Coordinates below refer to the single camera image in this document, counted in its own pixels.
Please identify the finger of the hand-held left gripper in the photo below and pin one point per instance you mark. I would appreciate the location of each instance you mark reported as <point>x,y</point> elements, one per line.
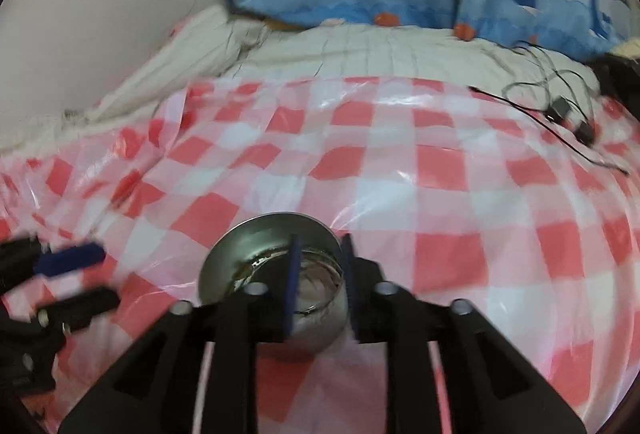
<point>85,306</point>
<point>70,258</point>

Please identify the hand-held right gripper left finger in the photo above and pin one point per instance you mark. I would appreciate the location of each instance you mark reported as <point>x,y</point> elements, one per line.
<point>291,299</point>

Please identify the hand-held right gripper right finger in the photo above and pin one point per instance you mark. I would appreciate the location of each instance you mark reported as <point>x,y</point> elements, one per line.
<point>352,294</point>

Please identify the round silver metal tin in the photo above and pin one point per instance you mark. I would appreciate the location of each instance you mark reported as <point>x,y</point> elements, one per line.
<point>320,326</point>

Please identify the red white checkered plastic sheet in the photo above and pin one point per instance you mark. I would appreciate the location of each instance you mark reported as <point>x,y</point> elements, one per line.
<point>450,214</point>

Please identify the black charger adapter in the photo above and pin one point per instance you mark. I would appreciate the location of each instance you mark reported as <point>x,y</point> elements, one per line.
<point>558,108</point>

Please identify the small black adapter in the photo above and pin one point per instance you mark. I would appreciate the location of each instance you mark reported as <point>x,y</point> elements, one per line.
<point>585,133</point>

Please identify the dark cloth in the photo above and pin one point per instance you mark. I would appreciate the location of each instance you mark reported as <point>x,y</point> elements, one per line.
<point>620,74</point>

